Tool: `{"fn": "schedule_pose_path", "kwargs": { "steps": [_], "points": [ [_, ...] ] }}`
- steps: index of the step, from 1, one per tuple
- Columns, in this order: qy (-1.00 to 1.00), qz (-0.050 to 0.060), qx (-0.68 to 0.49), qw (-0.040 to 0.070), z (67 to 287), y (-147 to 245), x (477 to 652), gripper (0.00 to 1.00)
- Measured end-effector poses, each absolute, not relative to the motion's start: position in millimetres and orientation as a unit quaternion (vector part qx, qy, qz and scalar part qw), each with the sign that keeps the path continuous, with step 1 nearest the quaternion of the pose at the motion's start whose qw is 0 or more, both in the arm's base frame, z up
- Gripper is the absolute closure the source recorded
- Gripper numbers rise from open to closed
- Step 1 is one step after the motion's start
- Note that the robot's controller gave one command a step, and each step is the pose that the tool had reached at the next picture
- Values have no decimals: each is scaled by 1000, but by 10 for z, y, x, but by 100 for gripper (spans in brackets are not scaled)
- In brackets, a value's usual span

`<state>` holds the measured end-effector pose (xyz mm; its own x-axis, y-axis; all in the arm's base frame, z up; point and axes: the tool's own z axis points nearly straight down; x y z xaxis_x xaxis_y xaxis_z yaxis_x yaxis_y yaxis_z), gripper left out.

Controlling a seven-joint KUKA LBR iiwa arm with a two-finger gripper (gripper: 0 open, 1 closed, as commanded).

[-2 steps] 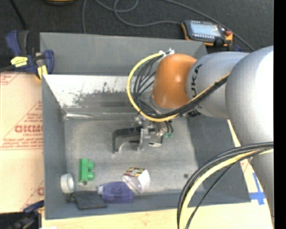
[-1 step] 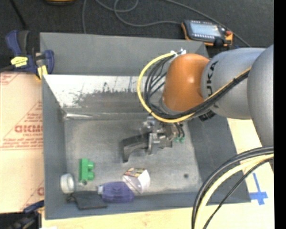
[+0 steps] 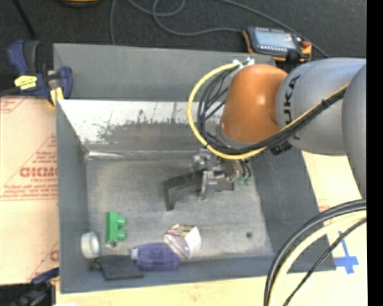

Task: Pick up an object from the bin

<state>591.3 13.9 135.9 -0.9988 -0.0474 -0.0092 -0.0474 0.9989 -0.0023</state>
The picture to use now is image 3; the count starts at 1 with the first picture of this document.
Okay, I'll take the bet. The brown cardboard board red print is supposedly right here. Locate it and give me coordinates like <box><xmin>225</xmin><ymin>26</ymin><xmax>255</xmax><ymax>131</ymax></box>
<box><xmin>0</xmin><ymin>95</ymin><xmax>60</xmax><ymax>287</ymax></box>

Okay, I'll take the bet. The black flat pad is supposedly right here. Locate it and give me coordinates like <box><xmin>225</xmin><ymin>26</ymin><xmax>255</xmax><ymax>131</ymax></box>
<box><xmin>95</xmin><ymin>254</ymin><xmax>145</xmax><ymax>281</ymax></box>

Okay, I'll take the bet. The black curved object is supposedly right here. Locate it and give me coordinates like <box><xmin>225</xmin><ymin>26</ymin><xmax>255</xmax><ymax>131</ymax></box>
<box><xmin>163</xmin><ymin>170</ymin><xmax>206</xmax><ymax>212</ymax></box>

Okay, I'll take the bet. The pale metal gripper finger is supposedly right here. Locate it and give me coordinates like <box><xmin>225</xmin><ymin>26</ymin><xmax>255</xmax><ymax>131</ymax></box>
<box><xmin>197</xmin><ymin>170</ymin><xmax>212</xmax><ymax>202</ymax></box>

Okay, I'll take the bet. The green toy block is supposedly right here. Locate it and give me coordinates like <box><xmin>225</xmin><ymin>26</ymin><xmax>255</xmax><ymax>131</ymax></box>
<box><xmin>105</xmin><ymin>211</ymin><xmax>128</xmax><ymax>245</ymax></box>

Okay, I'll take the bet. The grey metal bin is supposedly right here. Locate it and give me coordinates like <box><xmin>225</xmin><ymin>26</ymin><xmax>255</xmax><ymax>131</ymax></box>
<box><xmin>52</xmin><ymin>43</ymin><xmax>336</xmax><ymax>293</ymax></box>

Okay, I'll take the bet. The purple spray bottle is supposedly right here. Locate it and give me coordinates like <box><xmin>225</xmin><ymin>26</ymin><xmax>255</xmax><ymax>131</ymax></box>
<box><xmin>130</xmin><ymin>242</ymin><xmax>181</xmax><ymax>272</ymax></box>

